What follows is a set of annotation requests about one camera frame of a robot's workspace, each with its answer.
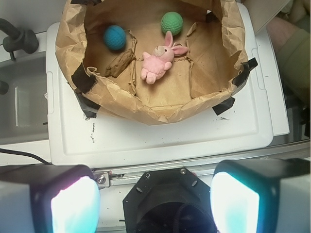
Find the pink plush bunny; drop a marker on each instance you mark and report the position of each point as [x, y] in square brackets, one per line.
[155, 65]

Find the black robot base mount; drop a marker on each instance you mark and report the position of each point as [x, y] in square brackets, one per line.
[169, 201]

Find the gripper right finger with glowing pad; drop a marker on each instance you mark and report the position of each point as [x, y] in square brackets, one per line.
[262, 196]

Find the crumpled brown paper scrap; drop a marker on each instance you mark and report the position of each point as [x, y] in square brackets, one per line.
[119, 64]

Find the grey faucet fixture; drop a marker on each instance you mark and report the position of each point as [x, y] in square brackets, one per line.
[18, 39]

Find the blue dimpled ball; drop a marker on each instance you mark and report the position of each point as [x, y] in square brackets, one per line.
[114, 37]

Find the green dimpled ball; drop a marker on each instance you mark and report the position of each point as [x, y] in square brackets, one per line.
[173, 22]

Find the brown paper bag bin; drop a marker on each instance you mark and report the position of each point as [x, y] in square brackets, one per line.
[214, 69]

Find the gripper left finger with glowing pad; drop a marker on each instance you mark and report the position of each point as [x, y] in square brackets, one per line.
[48, 199]

